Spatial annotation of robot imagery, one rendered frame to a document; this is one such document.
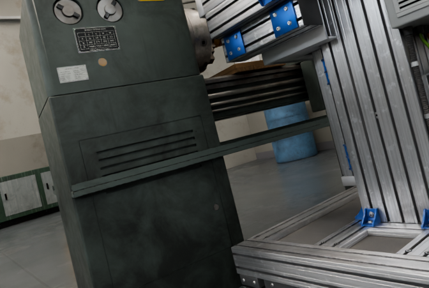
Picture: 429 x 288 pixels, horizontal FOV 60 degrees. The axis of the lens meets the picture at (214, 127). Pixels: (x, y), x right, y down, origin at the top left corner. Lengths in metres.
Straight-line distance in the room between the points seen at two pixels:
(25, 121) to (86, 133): 7.83
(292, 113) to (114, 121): 4.15
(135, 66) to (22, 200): 5.59
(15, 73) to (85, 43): 7.98
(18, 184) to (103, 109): 5.56
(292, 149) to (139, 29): 4.10
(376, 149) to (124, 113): 0.85
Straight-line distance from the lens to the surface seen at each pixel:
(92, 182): 1.31
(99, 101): 1.39
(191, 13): 1.79
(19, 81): 9.35
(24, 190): 6.89
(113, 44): 1.46
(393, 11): 1.11
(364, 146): 1.23
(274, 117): 5.38
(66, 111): 1.36
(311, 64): 1.94
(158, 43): 1.51
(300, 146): 5.36
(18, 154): 9.04
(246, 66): 1.78
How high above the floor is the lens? 0.60
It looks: 1 degrees up
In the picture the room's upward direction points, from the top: 14 degrees counter-clockwise
